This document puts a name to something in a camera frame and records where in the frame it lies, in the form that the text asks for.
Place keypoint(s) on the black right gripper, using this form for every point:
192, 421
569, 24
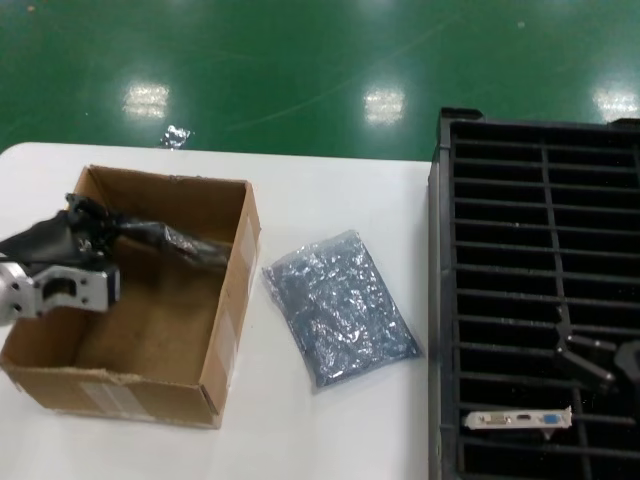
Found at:
631, 362

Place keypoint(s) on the graphics card with silver bracket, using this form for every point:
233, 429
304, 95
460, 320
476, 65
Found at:
500, 419

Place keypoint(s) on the shiny foil scrap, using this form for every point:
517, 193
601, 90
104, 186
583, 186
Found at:
175, 137

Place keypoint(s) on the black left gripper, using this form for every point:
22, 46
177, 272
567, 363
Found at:
55, 240

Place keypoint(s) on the crinkled grey antistatic bag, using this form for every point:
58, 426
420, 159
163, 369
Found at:
340, 310

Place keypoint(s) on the black slotted plastic container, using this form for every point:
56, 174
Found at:
440, 280

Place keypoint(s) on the left wrist camera silver bracket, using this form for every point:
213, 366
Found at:
65, 295

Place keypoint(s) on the brown cardboard box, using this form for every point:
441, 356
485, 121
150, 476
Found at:
165, 320

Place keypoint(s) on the dark antistatic bag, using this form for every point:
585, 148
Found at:
190, 247

